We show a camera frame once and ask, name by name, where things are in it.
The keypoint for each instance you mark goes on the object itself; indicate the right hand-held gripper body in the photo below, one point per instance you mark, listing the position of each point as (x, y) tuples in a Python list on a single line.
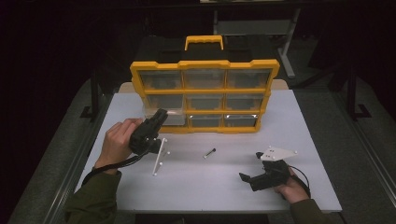
[(274, 174)]

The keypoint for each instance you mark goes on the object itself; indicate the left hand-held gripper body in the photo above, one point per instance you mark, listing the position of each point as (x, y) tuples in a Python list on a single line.
[(144, 138)]

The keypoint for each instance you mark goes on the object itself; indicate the clear plastic drawer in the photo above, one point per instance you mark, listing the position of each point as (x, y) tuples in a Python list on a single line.
[(176, 117)]

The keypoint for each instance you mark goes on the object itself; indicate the small black screw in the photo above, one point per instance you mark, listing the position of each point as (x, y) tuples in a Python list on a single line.
[(209, 153)]

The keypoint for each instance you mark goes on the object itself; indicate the yellow black drawer organizer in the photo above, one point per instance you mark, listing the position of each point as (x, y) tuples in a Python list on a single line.
[(202, 64)]

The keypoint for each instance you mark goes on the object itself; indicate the person's right hand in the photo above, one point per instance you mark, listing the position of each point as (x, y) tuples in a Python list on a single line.
[(291, 188)]

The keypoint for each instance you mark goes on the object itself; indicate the person's left hand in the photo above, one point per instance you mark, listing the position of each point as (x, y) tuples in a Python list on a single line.
[(117, 144)]

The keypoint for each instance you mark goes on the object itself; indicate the black metal stand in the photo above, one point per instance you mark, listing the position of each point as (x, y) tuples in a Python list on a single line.
[(351, 93), (94, 93)]

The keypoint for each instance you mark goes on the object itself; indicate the aluminium frame rail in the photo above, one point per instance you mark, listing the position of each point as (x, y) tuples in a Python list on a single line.
[(373, 155), (67, 183)]

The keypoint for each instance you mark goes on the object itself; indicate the white metal table frame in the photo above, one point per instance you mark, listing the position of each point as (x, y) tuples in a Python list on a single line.
[(288, 46)]

